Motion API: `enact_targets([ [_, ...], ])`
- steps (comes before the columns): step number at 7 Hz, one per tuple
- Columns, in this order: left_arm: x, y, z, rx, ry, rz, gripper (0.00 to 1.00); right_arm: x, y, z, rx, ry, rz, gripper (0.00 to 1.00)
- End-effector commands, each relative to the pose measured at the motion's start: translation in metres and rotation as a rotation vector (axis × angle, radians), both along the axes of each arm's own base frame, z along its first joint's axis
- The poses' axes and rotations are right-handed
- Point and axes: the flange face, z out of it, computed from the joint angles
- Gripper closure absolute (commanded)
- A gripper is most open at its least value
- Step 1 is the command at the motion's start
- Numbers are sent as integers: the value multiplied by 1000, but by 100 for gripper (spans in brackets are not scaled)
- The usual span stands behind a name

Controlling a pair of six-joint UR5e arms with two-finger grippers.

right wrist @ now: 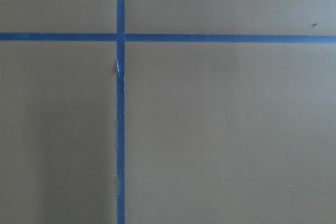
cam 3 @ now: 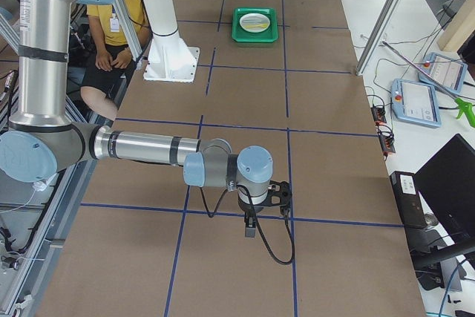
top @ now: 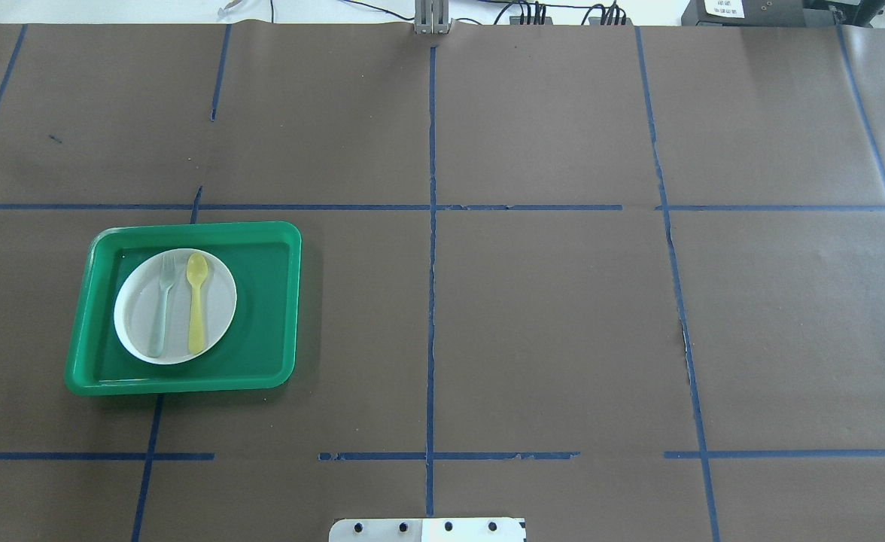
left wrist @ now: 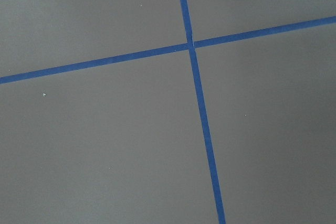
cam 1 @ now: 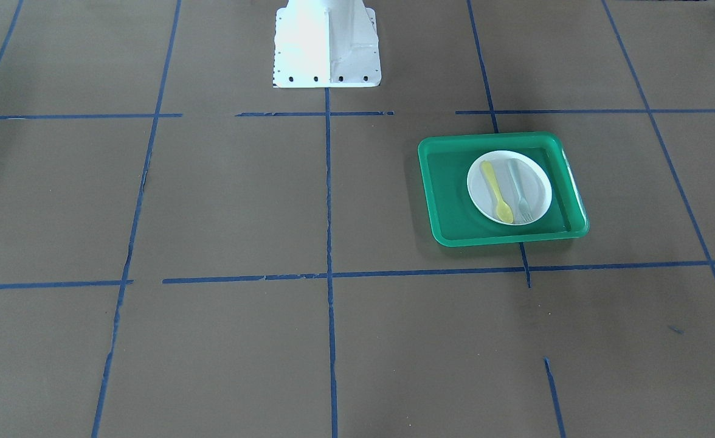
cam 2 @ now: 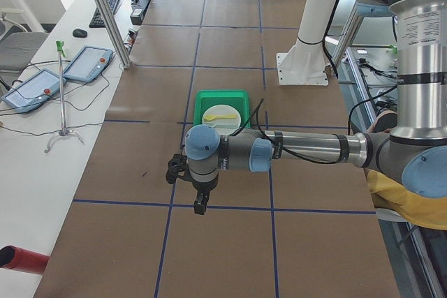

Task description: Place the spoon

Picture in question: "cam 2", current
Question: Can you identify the yellow plastic spoon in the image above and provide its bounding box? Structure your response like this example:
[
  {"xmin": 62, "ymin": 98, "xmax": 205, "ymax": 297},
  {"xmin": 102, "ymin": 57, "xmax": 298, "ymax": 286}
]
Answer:
[{"xmin": 203, "ymin": 114, "xmax": 238, "ymax": 121}]

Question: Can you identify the black keyboard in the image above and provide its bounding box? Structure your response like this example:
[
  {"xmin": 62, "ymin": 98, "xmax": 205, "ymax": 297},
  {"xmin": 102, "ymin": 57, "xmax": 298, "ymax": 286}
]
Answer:
[{"xmin": 88, "ymin": 0, "xmax": 122, "ymax": 29}]

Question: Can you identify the aluminium frame post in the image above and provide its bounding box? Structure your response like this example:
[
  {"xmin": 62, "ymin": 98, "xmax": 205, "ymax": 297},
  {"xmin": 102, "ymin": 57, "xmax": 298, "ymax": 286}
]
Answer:
[{"xmin": 95, "ymin": 0, "xmax": 131, "ymax": 69}]

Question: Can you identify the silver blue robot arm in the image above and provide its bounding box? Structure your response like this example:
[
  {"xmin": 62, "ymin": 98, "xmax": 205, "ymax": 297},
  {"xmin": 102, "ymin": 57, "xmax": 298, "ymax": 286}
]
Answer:
[{"xmin": 166, "ymin": 0, "xmax": 446, "ymax": 214}]

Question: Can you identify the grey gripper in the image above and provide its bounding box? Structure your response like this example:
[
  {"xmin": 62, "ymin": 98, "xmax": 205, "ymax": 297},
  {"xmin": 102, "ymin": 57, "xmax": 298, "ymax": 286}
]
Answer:
[{"xmin": 166, "ymin": 154, "xmax": 219, "ymax": 215}]

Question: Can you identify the metal stand with green clip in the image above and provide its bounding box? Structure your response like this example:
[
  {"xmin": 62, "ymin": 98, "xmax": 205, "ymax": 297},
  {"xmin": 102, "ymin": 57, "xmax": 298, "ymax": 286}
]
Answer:
[{"xmin": 44, "ymin": 40, "xmax": 85, "ymax": 154}]

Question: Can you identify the yellow cloth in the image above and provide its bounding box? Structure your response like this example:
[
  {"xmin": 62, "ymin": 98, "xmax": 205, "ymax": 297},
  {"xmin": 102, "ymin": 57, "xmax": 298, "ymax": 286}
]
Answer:
[{"xmin": 365, "ymin": 169, "xmax": 446, "ymax": 230}]

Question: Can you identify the green plastic tray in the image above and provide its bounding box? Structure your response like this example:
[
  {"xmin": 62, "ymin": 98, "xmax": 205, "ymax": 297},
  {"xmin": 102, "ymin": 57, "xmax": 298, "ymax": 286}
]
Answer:
[{"xmin": 193, "ymin": 89, "xmax": 250, "ymax": 126}]

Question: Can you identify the blue teach pendant far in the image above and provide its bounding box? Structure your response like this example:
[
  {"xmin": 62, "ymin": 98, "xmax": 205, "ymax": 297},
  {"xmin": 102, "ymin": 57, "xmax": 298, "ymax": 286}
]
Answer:
[{"xmin": 64, "ymin": 45, "xmax": 113, "ymax": 83}]

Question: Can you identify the blue teach pendant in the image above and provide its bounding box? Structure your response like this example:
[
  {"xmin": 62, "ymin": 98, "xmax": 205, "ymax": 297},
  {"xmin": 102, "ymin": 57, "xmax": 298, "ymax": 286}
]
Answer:
[
  {"xmin": 1, "ymin": 68, "xmax": 60, "ymax": 113},
  {"xmin": 64, "ymin": 45, "xmax": 113, "ymax": 83}
]

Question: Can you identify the blue teach pendant near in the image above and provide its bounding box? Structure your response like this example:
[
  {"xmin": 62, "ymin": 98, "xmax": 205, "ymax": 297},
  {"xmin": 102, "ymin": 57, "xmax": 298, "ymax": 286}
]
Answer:
[{"xmin": 1, "ymin": 68, "xmax": 60, "ymax": 113}]

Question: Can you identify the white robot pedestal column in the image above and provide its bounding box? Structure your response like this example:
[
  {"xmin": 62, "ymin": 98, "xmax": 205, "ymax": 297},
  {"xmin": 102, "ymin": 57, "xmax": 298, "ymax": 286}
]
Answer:
[{"xmin": 277, "ymin": 0, "xmax": 336, "ymax": 86}]

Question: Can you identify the black computer mouse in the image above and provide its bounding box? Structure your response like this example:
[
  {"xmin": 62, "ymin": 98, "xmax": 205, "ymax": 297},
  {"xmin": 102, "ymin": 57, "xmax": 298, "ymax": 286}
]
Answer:
[{"xmin": 72, "ymin": 29, "xmax": 88, "ymax": 38}]

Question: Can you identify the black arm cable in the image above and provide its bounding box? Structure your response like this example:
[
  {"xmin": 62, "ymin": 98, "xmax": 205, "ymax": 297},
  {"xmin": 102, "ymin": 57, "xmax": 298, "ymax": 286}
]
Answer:
[{"xmin": 230, "ymin": 97, "xmax": 399, "ymax": 165}]

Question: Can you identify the brown paper table cover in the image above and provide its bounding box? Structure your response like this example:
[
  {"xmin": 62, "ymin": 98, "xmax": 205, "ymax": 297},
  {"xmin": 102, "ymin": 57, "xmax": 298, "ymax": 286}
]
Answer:
[{"xmin": 36, "ymin": 0, "xmax": 399, "ymax": 297}]

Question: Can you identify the red cylinder tube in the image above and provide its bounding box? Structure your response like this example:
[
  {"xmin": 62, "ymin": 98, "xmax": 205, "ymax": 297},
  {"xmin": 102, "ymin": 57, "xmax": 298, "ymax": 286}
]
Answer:
[{"xmin": 1, "ymin": 246, "xmax": 50, "ymax": 275}]

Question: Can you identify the white round plate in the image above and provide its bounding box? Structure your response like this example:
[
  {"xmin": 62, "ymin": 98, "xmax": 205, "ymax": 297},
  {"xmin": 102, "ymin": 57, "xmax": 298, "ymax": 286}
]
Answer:
[{"xmin": 202, "ymin": 105, "xmax": 242, "ymax": 135}]

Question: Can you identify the grey office chair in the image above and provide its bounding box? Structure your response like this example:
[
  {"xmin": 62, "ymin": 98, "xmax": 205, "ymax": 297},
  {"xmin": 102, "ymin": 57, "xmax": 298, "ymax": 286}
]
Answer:
[{"xmin": 1, "ymin": 8, "xmax": 49, "ymax": 74}]

